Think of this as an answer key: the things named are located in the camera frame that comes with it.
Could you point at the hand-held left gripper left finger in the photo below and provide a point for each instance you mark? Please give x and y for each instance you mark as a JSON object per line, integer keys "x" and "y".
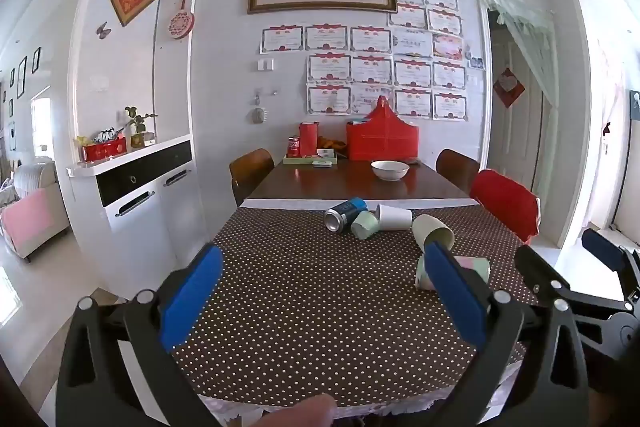
{"x": 192, "y": 297}

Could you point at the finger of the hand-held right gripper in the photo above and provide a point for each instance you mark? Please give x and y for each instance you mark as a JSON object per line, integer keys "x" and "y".
{"x": 537, "y": 268}
{"x": 602, "y": 248}

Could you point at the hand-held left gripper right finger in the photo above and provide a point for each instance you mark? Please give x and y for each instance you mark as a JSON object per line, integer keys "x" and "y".
{"x": 457, "y": 302}

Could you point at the pastel pink green cup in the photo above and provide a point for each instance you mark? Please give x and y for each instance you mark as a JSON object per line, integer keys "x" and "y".
{"x": 474, "y": 269}

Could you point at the sage green cup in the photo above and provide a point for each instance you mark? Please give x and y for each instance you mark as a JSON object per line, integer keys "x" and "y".
{"x": 431, "y": 231}

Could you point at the white cup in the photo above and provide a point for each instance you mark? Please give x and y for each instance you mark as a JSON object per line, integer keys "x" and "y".
{"x": 393, "y": 217}

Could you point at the small mint green cup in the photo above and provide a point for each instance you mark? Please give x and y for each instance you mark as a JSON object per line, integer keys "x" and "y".
{"x": 364, "y": 225}

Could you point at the person's left hand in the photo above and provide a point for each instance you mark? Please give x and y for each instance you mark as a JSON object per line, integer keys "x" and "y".
{"x": 295, "y": 412}

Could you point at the red covered chair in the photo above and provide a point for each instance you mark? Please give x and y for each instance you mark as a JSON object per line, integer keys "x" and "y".
{"x": 505, "y": 204}

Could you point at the brown polka-dot tablecloth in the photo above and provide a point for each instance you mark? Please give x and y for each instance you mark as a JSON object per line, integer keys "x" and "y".
{"x": 310, "y": 297}

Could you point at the white sideboard cabinet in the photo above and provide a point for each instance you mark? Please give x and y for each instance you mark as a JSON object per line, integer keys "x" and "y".
{"x": 135, "y": 187}

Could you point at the white door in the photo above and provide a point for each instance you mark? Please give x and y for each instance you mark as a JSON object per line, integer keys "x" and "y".
{"x": 515, "y": 142}

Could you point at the brown wooden chair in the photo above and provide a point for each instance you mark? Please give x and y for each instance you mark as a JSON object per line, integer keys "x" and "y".
{"x": 250, "y": 174}
{"x": 456, "y": 167}

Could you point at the blue drink can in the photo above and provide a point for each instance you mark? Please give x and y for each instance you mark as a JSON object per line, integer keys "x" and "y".
{"x": 342, "y": 213}

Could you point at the white bowl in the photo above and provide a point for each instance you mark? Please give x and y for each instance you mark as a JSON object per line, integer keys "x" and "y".
{"x": 390, "y": 169}

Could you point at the red tin box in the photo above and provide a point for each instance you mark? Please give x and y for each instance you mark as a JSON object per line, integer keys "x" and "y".
{"x": 102, "y": 151}

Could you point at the green tray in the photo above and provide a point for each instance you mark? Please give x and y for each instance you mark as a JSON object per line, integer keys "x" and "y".
{"x": 305, "y": 160}

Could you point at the small potted plant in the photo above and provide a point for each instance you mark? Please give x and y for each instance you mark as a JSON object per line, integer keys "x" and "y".
{"x": 137, "y": 127}

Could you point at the red gift bag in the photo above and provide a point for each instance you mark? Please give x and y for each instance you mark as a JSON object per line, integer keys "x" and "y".
{"x": 382, "y": 139}

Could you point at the red drink can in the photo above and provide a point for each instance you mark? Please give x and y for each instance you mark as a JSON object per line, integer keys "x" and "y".
{"x": 293, "y": 147}

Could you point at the red diamond door decoration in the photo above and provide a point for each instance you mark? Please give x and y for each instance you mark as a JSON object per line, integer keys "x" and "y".
{"x": 509, "y": 87}

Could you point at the pink sofa cloth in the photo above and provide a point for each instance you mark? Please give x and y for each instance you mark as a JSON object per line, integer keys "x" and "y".
{"x": 27, "y": 217}

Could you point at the white sofa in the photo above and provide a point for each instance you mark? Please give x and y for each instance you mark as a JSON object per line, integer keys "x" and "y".
{"x": 37, "y": 179}

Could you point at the orange snack bag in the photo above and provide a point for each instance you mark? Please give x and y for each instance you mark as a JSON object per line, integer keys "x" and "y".
{"x": 332, "y": 142}

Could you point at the green lace door curtain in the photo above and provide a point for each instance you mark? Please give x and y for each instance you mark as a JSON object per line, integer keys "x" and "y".
{"x": 520, "y": 19}

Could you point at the round red hanging ornament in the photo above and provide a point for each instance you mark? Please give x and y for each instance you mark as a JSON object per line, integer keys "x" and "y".
{"x": 180, "y": 24}

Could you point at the round grey wall gadget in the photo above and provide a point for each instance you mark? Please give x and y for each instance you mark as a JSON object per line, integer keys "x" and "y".
{"x": 257, "y": 114}

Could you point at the wall hook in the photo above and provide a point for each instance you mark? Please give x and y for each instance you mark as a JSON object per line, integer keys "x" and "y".
{"x": 257, "y": 96}

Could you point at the small wall photo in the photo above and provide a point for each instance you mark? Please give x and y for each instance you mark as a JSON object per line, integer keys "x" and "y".
{"x": 475, "y": 63}

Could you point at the white light switch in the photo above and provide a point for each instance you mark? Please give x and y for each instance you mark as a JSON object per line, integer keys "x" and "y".
{"x": 265, "y": 65}

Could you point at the group of wall certificates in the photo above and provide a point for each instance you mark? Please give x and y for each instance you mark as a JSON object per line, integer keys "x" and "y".
{"x": 370, "y": 69}

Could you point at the black picture frame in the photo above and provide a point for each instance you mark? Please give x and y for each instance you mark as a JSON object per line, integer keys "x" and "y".
{"x": 21, "y": 78}
{"x": 36, "y": 60}

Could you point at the butterfly wall decoration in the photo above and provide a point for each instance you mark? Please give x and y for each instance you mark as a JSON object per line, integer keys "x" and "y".
{"x": 103, "y": 30}

